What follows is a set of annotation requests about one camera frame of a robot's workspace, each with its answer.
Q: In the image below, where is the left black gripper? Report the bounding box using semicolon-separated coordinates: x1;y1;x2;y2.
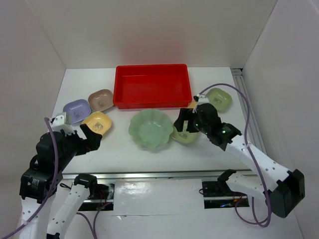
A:
57;122;102;168

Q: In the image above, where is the green square plate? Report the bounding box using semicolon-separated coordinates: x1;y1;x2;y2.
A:
206;88;232;113
170;121;199;145

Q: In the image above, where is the large green scalloped bowl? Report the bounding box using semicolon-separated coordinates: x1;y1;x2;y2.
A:
128;109;173;149

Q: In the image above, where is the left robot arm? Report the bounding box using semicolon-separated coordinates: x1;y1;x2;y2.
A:
19;122;102;239

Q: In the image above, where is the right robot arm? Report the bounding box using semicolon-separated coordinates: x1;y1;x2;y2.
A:
174;103;305;218

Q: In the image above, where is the red plastic bin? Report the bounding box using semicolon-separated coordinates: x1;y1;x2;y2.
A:
113;64;192;109

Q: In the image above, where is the yellow square plate right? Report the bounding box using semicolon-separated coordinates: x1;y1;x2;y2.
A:
187;101;197;109

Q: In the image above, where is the yellow square plate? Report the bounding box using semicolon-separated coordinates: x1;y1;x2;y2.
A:
187;101;197;109
82;112;112;138

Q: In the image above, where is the yellow square plate left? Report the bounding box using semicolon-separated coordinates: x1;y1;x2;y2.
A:
82;112;112;138

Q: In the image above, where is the purple square plate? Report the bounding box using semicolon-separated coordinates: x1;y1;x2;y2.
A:
63;99;91;123

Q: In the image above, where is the brown square plate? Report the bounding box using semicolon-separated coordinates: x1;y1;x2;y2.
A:
88;89;114;112

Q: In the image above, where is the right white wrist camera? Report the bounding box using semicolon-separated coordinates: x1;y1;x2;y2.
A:
193;94;210;107

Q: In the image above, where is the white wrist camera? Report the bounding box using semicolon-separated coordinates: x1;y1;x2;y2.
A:
193;94;210;107
49;112;75;135

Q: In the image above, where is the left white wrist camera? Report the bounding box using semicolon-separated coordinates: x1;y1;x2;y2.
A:
49;112;75;135

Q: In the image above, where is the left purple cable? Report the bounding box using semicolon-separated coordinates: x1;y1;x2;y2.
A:
0;116;62;239

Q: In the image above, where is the purple cable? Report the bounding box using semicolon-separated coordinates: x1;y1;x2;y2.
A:
0;116;62;239
199;83;273;228

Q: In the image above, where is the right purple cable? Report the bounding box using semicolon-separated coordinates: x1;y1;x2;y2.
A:
199;83;273;228

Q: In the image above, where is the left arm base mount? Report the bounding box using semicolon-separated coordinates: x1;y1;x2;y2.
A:
61;180;115;212

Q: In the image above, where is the aluminium rail right side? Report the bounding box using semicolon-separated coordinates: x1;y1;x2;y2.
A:
230;68;271;172

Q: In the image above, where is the aluminium rail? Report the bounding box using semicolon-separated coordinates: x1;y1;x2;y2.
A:
61;169;255;180
230;68;271;172

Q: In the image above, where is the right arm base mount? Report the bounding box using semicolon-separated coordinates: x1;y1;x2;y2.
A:
198;181;249;209

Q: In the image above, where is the aluminium rail front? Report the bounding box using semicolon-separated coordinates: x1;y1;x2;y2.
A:
61;169;255;180

